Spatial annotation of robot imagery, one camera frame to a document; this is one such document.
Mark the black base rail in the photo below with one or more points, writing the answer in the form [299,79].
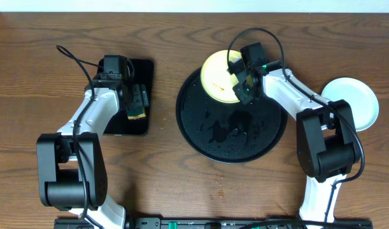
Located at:
[269,223]

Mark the yellow plate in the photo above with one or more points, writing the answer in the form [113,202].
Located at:
[217,82]

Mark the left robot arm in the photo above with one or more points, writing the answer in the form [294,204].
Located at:
[72,175]

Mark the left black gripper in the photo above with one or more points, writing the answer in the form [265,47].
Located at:
[137,96]

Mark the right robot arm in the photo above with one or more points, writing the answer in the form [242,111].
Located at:
[327,141]

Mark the green yellow sponge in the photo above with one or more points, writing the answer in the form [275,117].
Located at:
[136,113]

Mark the light blue plate front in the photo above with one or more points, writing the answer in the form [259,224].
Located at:
[362,100]

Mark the black rectangular tray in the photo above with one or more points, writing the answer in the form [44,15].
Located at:
[134,81]

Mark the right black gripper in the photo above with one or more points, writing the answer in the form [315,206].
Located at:
[240,95]

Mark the black round tray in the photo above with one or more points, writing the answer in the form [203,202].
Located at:
[228,133]

